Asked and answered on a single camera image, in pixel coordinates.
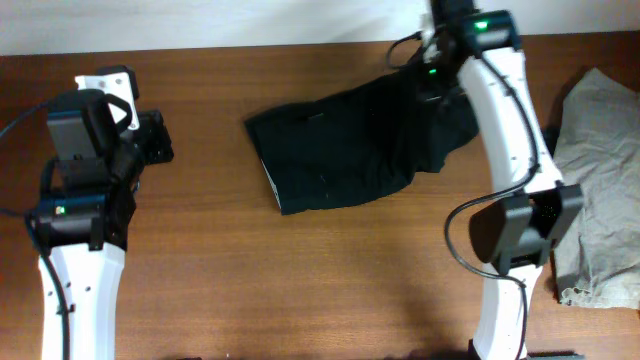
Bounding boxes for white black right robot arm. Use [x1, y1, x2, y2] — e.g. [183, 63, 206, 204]
[423, 1, 584, 360]

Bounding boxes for black shorts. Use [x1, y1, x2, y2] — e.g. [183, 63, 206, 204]
[245, 66, 479, 215]

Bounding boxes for dark blue cloth piece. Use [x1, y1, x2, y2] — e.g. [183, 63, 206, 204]
[542, 126, 560, 157]

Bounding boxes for grey crumpled garment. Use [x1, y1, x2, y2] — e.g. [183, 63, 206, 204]
[554, 69, 639, 309]

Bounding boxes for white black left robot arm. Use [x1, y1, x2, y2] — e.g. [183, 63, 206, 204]
[24, 65, 174, 359]

